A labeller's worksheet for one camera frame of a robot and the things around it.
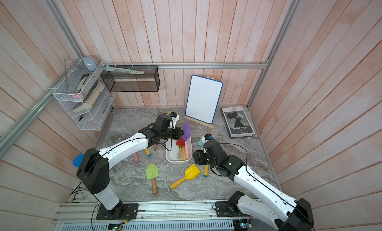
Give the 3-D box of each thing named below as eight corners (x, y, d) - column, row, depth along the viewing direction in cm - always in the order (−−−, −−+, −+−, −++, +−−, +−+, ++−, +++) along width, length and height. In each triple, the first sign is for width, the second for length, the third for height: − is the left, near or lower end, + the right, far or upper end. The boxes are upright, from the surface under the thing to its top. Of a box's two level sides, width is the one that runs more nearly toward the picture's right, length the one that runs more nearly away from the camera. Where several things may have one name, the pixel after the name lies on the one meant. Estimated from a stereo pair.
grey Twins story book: (229, 138, 104) (230, 135, 100) (220, 111, 121) (221, 107, 117) (253, 136, 105) (256, 132, 101) (241, 109, 122) (242, 105, 118)
